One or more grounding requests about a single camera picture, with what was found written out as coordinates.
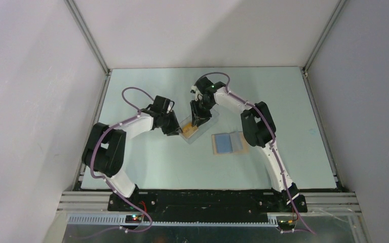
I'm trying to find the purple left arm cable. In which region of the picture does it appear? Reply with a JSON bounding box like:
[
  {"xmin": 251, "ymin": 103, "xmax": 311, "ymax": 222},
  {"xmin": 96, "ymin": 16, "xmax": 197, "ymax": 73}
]
[{"xmin": 89, "ymin": 87, "xmax": 155, "ymax": 234}]

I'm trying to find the beige leather card holder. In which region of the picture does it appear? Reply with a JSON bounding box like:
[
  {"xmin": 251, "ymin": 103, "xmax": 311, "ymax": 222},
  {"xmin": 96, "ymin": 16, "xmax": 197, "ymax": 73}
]
[{"xmin": 212, "ymin": 132, "xmax": 249, "ymax": 155}]

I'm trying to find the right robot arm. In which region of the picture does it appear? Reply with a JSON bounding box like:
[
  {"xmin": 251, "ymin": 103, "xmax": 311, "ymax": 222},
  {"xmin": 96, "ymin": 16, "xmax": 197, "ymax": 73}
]
[{"xmin": 190, "ymin": 75, "xmax": 300, "ymax": 212}]

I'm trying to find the orange credit card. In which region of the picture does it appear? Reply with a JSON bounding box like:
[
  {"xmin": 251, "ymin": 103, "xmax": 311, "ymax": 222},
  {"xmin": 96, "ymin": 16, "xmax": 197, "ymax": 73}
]
[{"xmin": 182, "ymin": 122, "xmax": 198, "ymax": 139}]

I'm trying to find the left aluminium frame post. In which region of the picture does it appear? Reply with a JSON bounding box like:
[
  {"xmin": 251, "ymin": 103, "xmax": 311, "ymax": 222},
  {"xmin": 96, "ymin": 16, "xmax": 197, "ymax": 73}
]
[{"xmin": 64, "ymin": 0, "xmax": 110, "ymax": 76}]

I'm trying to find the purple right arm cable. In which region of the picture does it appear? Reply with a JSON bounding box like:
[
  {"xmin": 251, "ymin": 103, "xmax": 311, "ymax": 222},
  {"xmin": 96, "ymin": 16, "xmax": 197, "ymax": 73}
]
[{"xmin": 198, "ymin": 72, "xmax": 316, "ymax": 235}]

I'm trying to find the right aluminium frame post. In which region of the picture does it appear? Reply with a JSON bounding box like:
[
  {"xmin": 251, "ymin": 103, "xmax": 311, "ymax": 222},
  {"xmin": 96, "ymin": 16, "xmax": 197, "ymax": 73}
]
[{"xmin": 302, "ymin": 0, "xmax": 348, "ymax": 75}]

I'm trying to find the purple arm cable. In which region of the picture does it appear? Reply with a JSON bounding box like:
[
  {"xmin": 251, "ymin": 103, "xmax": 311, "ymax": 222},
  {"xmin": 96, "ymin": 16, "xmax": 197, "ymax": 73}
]
[
  {"xmin": 89, "ymin": 87, "xmax": 155, "ymax": 234},
  {"xmin": 198, "ymin": 72, "xmax": 316, "ymax": 235}
]

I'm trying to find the grey slotted cable duct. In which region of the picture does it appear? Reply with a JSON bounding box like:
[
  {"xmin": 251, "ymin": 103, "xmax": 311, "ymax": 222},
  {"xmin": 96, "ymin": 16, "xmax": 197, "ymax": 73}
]
[{"xmin": 67, "ymin": 214, "xmax": 278, "ymax": 227}]

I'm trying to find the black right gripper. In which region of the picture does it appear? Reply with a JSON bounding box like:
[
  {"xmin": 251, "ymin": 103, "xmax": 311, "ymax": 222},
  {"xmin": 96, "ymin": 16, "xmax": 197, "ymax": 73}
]
[{"xmin": 190, "ymin": 98, "xmax": 215, "ymax": 127}]

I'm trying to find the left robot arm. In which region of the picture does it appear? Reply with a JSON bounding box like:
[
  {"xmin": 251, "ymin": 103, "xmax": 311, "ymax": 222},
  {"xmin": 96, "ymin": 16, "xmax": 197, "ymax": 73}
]
[{"xmin": 82, "ymin": 96, "xmax": 182, "ymax": 211}]

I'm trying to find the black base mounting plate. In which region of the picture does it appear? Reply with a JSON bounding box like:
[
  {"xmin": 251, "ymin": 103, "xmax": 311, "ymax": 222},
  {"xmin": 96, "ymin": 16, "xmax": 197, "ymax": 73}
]
[{"xmin": 107, "ymin": 189, "xmax": 307, "ymax": 223}]

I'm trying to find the aluminium frame post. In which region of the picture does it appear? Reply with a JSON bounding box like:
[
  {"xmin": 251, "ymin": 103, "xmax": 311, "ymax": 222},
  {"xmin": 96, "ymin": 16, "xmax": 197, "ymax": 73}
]
[
  {"xmin": 64, "ymin": 0, "xmax": 110, "ymax": 76},
  {"xmin": 302, "ymin": 0, "xmax": 348, "ymax": 75}
]

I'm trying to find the blue credit card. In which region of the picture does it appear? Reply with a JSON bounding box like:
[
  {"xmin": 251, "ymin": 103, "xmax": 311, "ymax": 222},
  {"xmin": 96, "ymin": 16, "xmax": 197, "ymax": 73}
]
[{"xmin": 214, "ymin": 134, "xmax": 233, "ymax": 154}]

